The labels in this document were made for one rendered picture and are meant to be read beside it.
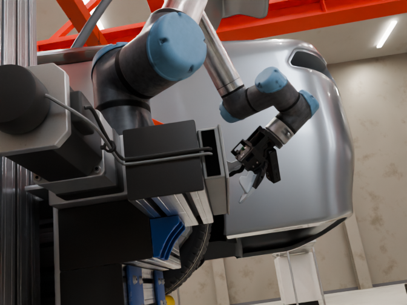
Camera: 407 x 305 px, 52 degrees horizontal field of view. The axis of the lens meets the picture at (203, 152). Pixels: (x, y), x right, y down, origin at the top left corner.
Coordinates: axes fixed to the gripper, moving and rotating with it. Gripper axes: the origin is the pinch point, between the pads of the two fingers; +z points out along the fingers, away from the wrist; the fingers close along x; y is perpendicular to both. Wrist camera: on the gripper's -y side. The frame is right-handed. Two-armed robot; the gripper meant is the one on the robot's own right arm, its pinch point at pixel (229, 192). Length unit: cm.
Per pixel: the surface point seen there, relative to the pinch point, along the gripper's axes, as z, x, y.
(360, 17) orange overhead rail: -205, -272, -173
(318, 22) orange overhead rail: -171, -283, -146
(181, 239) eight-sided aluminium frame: 23.7, -15.8, -11.1
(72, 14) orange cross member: -5, -245, 34
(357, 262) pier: -34, -588, -895
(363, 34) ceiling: -500, -854, -607
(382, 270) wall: -65, -567, -962
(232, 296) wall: 251, -682, -755
